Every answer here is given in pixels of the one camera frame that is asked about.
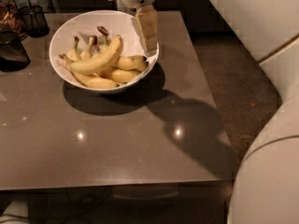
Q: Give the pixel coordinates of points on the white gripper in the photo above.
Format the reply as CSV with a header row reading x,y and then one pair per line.
x,y
146,20

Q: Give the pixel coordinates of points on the left green-stemmed banana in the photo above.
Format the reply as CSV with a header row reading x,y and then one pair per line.
x,y
73,53

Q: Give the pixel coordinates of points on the yellow banana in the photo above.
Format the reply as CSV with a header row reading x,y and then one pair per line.
x,y
124,76
90,81
130,62
102,60

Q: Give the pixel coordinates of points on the middle brown-stemmed banana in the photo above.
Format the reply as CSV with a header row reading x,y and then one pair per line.
x,y
86,54

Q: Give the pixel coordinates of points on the dark object at left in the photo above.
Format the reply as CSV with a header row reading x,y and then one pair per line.
x,y
13,56

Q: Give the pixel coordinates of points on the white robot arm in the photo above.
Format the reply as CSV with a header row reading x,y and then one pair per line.
x,y
264,99

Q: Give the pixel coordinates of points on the white bowl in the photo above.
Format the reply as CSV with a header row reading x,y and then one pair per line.
x,y
85,25

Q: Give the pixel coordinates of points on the black mesh pen cup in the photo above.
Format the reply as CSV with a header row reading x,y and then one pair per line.
x,y
34,19

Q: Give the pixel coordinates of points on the white object under table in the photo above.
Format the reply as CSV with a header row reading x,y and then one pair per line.
x,y
17,212

